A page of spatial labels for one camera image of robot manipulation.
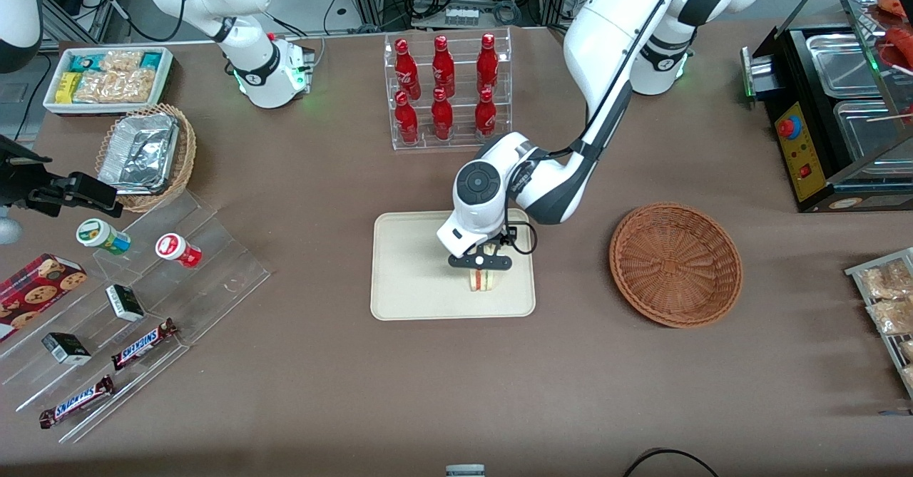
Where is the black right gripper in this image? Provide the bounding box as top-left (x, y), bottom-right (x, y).
top-left (0, 135), bottom-right (124, 219)

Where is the aluminium foil tray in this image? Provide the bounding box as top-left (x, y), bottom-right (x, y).
top-left (98, 113), bottom-right (179, 194)

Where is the beige rectangular tray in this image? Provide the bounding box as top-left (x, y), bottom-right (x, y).
top-left (370, 209), bottom-right (536, 321)

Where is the tan wicker basket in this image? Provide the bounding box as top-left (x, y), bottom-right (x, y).
top-left (95, 103), bottom-right (197, 212)

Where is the brown round wicker basket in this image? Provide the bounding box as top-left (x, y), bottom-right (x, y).
top-left (609, 202), bottom-right (743, 329)

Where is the green lid cup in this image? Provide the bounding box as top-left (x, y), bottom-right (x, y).
top-left (76, 218), bottom-right (131, 255)

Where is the red lid cup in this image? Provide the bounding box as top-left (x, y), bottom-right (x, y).
top-left (155, 233), bottom-right (202, 268)

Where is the small black carton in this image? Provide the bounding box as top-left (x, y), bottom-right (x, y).
top-left (41, 332), bottom-right (92, 365)
top-left (106, 284), bottom-right (145, 322)

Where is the red plaid cookie box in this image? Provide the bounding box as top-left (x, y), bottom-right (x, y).
top-left (0, 253), bottom-right (88, 342)

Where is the clear bag of crackers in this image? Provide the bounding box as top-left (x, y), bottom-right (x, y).
top-left (75, 51), bottom-right (156, 104)

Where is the clear acrylic stepped display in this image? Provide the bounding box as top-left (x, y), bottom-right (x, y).
top-left (0, 190), bottom-right (272, 443)

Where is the clear acrylic bottle rack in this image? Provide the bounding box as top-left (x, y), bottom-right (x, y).
top-left (384, 26), bottom-right (513, 151)

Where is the white plastic snack bin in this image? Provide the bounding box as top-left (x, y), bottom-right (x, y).
top-left (43, 46), bottom-right (175, 116)

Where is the snickers chocolate bar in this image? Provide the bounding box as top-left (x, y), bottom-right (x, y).
top-left (39, 375), bottom-right (115, 429)
top-left (111, 318), bottom-right (179, 371)

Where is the red cola bottle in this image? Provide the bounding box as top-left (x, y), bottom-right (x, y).
top-left (394, 38), bottom-right (422, 100)
top-left (431, 87), bottom-right (454, 141)
top-left (474, 87), bottom-right (498, 140)
top-left (432, 35), bottom-right (456, 98)
top-left (476, 33), bottom-right (500, 96)
top-left (394, 91), bottom-right (420, 145)

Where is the black food warmer machine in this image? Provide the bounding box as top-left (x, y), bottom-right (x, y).
top-left (742, 0), bottom-right (913, 214)

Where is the clear bag of fried snacks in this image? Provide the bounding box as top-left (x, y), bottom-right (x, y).
top-left (860, 262), bottom-right (913, 299)
top-left (867, 297), bottom-right (913, 335)

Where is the black cable loop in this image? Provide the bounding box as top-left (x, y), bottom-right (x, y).
top-left (622, 448), bottom-right (721, 477)

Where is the grey wire rack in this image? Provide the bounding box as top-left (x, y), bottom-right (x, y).
top-left (845, 247), bottom-right (913, 399)

